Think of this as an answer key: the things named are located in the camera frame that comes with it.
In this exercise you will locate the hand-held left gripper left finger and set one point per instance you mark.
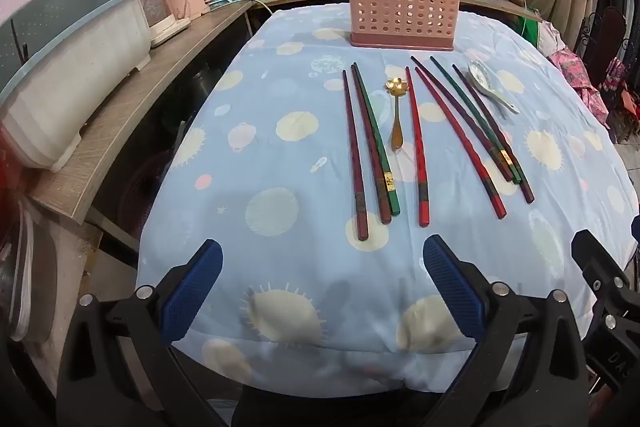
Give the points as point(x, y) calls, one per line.
point(192, 292)

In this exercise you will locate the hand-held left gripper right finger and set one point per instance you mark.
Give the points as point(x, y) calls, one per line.
point(452, 287)

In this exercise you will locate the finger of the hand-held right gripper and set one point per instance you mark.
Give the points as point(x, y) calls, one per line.
point(597, 264)

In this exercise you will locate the green chopstick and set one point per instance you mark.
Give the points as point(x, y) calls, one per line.
point(388, 189)
point(466, 107)

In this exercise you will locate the dark red chopstick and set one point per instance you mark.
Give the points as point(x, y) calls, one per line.
point(378, 187)
point(354, 157)

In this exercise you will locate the bright red chopstick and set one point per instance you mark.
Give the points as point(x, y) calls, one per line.
point(416, 152)
point(459, 142)

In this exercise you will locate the gold flower spoon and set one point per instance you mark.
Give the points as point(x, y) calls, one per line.
point(396, 134)

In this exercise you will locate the maroon chopstick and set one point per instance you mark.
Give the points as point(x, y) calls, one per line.
point(452, 107)
point(473, 99)

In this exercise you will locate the white ceramic spoon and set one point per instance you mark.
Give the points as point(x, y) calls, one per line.
point(479, 74)

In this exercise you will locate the pink perforated utensil basket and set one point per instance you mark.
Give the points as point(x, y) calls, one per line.
point(400, 7)

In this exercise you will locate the light blue printed blanket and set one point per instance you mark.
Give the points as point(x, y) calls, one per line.
point(280, 217)

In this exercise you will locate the pink pineapple-print garment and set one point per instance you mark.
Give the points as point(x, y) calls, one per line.
point(575, 82)

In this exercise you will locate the wooden counter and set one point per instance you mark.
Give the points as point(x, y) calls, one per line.
point(125, 107)

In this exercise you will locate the white plastic bin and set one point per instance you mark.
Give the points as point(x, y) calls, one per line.
point(70, 97)

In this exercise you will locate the dark metal chair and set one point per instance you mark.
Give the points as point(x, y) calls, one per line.
point(602, 32)

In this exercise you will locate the green cloth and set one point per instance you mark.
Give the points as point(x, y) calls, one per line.
point(530, 29)

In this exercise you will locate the white clear-sided appliance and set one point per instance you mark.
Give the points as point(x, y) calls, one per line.
point(162, 12)

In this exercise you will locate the grey-green plastic lid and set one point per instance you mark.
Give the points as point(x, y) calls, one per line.
point(55, 7)

